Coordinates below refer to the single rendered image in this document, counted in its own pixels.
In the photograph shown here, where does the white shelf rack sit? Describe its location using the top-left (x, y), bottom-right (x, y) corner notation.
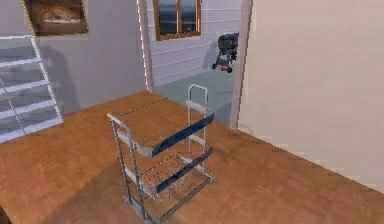
top-left (0, 35), bottom-right (64, 144)

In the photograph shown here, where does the grey metal shelf cart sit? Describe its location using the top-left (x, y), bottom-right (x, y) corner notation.
top-left (106, 83), bottom-right (216, 224)

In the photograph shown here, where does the black barbecue grill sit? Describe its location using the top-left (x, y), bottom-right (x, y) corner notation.
top-left (211, 32), bottom-right (240, 74)

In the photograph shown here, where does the brown framed wall picture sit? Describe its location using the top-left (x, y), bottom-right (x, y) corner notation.
top-left (21, 0), bottom-right (90, 37)

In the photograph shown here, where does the brown framed window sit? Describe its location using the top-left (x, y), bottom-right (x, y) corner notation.
top-left (152, 0), bottom-right (203, 42)

